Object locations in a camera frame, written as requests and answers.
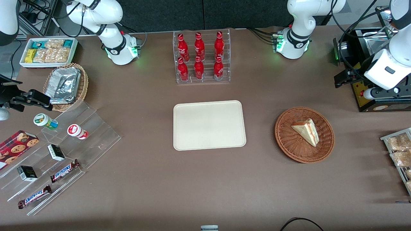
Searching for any clear acrylic stepped display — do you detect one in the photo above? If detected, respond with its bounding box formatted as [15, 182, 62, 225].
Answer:
[0, 101, 122, 216]

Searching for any clear bag of nuts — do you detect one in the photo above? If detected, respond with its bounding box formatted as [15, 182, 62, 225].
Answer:
[33, 48, 48, 63]
[46, 47, 71, 63]
[45, 39, 65, 50]

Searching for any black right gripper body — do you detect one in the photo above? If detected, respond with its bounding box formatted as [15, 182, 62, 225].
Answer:
[0, 74, 31, 111]

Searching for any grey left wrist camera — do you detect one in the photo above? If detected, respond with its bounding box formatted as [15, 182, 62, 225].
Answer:
[362, 86, 411, 100]

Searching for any red lidded yogurt cup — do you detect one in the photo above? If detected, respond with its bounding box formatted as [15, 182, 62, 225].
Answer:
[67, 124, 89, 140]

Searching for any red cookie box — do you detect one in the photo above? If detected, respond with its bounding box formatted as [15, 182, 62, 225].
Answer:
[0, 130, 39, 170]

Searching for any aluminium frame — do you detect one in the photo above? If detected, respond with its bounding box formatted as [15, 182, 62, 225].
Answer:
[18, 0, 65, 38]

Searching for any green lidded yogurt cup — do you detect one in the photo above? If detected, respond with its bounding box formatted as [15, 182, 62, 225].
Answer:
[33, 113, 59, 130]

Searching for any tray of packaged snacks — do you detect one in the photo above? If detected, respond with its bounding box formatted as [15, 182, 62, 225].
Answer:
[380, 128, 411, 196]

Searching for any black food warmer cabinet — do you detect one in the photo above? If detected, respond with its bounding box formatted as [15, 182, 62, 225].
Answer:
[333, 6, 411, 113]

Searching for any triangular sandwich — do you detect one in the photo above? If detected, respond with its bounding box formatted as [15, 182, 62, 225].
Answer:
[291, 118, 319, 147]

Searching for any small black box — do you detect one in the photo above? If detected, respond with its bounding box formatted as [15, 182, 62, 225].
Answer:
[48, 144, 66, 161]
[17, 166, 38, 182]

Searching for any white rectangular snack bin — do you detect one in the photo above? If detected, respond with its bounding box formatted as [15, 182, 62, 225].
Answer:
[19, 38, 78, 69]

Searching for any black cable loop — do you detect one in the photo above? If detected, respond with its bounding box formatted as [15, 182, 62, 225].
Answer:
[279, 217, 325, 231]

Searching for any light wicker basket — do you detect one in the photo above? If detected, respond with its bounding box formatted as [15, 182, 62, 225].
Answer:
[43, 63, 89, 112]

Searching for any Snickers chocolate bar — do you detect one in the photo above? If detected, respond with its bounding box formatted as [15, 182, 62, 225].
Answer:
[18, 185, 52, 209]
[50, 159, 81, 183]

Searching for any red cola bottle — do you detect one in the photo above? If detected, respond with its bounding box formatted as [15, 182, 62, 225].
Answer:
[178, 57, 189, 81]
[194, 32, 205, 61]
[214, 56, 224, 81]
[214, 31, 224, 60]
[194, 56, 205, 80]
[178, 33, 190, 62]

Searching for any brown wicker basket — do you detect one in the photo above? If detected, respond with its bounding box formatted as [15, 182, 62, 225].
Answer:
[275, 107, 335, 164]

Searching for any silver foil container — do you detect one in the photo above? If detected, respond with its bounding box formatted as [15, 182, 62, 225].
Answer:
[45, 91, 77, 105]
[48, 67, 81, 98]

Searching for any yellow snack packet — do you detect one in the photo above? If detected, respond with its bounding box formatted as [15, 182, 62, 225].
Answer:
[25, 49, 38, 64]

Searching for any cream plastic tray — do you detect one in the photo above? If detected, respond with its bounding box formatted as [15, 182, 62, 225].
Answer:
[173, 100, 247, 151]

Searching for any clear acrylic bottle rack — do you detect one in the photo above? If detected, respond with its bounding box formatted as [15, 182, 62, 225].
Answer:
[173, 28, 231, 84]

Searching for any black base cable bundle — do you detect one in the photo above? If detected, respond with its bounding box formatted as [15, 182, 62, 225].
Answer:
[118, 22, 147, 48]
[247, 27, 278, 44]

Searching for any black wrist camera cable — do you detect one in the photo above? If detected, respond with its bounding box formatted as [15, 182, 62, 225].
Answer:
[331, 0, 398, 81]

